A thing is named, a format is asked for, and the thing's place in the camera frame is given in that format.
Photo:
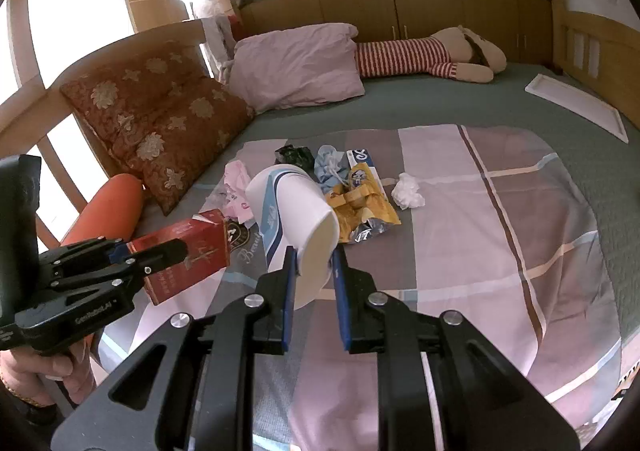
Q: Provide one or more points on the clear plastic wrapper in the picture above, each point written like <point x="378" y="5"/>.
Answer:
<point x="220" y="198"/>

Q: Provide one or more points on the person's left hand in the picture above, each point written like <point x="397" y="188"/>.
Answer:
<point x="45" y="373"/>

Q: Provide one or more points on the hanging clothes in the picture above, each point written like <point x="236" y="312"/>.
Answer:
<point x="217" y="38"/>

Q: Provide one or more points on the white crumpled tissue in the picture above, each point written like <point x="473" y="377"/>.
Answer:
<point x="407" y="191"/>

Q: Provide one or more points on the pink crumpled paper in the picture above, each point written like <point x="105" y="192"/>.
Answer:
<point x="235" y="181"/>

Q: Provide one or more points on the brown floral cushion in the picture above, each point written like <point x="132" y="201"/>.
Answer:
<point x="125" y="91"/>
<point x="190" y="141"/>

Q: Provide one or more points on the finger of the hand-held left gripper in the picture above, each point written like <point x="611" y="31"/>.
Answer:
<point x="165" y="256"/>
<point x="80" y="256"/>

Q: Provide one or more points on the white paper cup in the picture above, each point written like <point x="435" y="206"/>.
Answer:
<point x="290" y="211"/>

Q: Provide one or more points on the pink pillow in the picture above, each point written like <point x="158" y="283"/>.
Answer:
<point x="295" y="66"/>

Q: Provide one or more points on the wooden bed headboard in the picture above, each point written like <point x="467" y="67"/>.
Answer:
<point x="125" y="43"/>

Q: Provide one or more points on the blue crumpled wrapper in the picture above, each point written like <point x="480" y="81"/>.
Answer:
<point x="330" y="166"/>

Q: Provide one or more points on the red carton box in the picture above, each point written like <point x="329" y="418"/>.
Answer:
<point x="200" y="251"/>

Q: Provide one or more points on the green bed sheet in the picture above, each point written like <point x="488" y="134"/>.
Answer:
<point x="450" y="101"/>

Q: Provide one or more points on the striped plush toy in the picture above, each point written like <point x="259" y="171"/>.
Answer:
<point x="400" y="58"/>

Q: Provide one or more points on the silver foil wrapper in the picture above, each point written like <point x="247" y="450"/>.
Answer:
<point x="367" y="231"/>

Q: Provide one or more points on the plaid blanket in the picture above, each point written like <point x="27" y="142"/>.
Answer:
<point x="475" y="231"/>

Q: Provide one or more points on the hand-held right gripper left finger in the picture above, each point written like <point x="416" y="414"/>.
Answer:
<point x="287" y="301"/>

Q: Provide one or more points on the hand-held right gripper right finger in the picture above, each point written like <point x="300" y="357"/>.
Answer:
<point x="342" y="311"/>

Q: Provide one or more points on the orange carrot plush pillow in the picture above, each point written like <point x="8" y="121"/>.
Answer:
<point x="110" y="206"/>

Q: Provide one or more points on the white flat panel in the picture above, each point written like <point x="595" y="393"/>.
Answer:
<point x="575" y="103"/>

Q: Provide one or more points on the black plastic bag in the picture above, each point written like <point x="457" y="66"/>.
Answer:
<point x="295" y="157"/>

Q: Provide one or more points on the yellow snack packet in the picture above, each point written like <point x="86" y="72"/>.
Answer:
<point x="360" y="201"/>

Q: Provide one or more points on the wooden bed side rail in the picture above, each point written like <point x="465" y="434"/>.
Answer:
<point x="615" y="61"/>

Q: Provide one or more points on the wooden cabinet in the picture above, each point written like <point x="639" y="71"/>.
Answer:
<point x="350" y="6"/>

